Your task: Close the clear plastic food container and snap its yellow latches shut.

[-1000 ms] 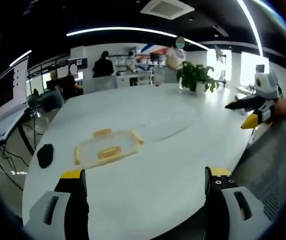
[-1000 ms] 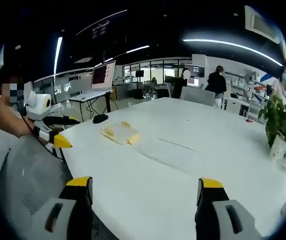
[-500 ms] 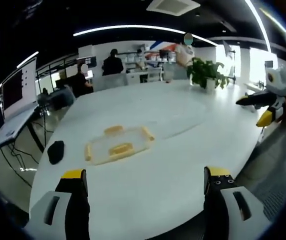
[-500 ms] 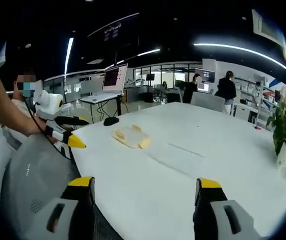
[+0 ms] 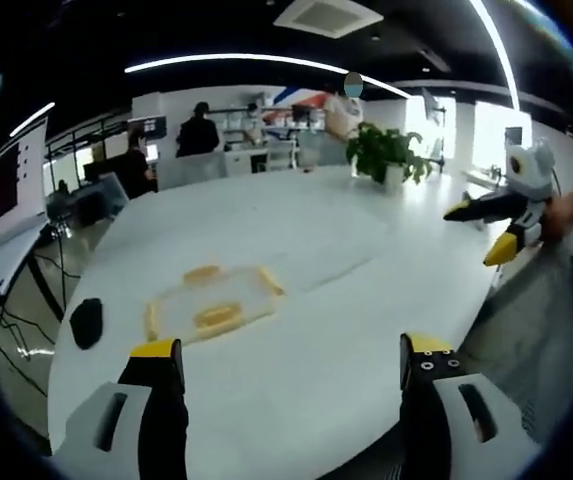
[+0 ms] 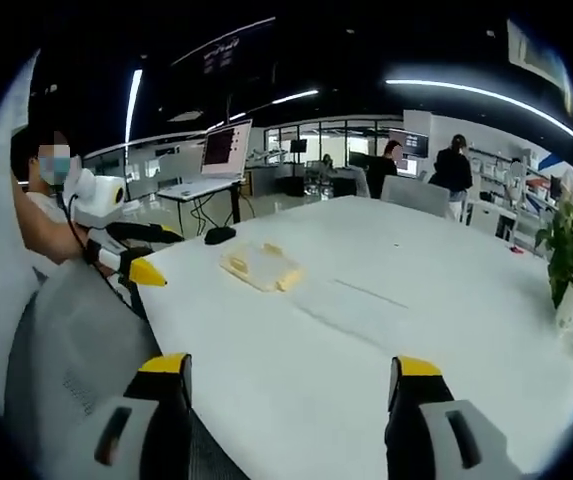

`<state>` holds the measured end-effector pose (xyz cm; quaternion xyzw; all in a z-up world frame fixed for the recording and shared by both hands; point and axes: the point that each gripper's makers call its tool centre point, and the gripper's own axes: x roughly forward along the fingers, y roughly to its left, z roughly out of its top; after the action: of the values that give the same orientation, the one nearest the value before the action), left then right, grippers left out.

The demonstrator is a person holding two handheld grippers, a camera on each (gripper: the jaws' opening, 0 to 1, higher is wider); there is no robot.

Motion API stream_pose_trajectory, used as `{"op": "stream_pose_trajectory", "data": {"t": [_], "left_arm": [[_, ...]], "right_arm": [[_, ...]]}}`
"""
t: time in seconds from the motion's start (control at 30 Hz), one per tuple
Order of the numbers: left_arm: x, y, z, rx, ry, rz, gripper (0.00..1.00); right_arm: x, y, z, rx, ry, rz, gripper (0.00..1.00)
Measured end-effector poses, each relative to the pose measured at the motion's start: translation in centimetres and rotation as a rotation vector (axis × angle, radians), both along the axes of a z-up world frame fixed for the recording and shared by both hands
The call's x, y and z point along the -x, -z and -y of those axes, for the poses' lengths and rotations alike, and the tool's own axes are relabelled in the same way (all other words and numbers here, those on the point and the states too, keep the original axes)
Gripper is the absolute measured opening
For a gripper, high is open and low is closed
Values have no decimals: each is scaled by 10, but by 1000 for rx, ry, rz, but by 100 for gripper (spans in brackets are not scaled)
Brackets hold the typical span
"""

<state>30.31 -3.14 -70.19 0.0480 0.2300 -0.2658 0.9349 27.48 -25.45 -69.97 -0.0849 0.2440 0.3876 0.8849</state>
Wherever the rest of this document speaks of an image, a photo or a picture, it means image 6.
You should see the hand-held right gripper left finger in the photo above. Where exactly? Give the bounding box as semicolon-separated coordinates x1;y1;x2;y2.
73;352;196;480

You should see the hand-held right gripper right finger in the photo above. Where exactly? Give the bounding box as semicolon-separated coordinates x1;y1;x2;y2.
384;354;523;480

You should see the white standing desk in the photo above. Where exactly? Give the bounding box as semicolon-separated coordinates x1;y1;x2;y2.
156;175;248;237

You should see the small black device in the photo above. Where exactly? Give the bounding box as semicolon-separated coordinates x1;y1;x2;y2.
204;227;238;246

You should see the grey mesh office chair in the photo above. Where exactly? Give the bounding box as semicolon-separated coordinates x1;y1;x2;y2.
4;259;247;480

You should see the person's upper body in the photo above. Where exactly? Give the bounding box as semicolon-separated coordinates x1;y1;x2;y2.
9;127;85;226

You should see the hanging ceiling screen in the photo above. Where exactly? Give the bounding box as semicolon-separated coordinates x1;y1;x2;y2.
202;40;241;76

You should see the light grey chair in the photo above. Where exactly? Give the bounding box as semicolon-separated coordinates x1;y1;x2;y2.
380;174;451;219

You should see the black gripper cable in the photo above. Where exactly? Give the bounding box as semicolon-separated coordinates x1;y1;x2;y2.
57;188;140;314

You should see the wall display screen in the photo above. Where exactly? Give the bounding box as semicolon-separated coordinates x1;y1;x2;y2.
388;128;430;158

